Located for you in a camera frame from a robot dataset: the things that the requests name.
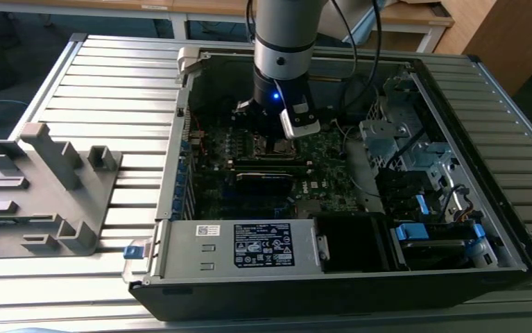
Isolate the blue floor cable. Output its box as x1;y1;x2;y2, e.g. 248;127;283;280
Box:
0;99;30;146

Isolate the silver drive cage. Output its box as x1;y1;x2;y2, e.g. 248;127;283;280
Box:
357;74;464;209

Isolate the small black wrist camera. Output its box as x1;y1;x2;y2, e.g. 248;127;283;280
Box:
232;99;256;114

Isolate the black drive cable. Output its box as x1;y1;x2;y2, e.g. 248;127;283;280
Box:
383;128;429;169

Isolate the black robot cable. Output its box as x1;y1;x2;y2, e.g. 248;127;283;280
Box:
369;0;384;87
329;0;360;84

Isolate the grey parts rack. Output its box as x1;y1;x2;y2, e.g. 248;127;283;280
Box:
0;121;124;259

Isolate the blue disk carrier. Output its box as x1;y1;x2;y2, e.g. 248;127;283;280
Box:
392;221;487;244

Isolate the grey plastic case latch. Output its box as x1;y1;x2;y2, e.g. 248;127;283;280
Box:
175;46;201;84

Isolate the green motherboard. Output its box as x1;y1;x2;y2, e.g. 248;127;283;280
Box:
189;103;373;221

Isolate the black fan shroud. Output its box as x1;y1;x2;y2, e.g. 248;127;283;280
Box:
313;212;399;274

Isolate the black hard disk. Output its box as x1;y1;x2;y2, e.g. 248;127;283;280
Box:
401;241;468;271

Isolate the CPU socket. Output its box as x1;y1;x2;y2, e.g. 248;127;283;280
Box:
252;133;301;160

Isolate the blue release latch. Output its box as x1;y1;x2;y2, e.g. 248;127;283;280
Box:
124;244;149;260

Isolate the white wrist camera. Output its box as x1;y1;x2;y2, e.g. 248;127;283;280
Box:
279;100;321;141

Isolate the metal chipset heatsink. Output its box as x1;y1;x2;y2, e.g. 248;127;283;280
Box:
295;200;321;218

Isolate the wooden desk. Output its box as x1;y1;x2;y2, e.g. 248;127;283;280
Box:
0;0;456;53

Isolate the black PC case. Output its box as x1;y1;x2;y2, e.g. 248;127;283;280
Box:
121;46;532;322

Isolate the silver power supply unit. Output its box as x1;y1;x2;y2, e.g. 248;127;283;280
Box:
147;218;329;280

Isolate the wooden cabinet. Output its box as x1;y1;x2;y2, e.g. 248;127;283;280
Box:
433;0;532;96

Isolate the graphics card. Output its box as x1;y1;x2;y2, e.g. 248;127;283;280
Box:
233;170;297;200

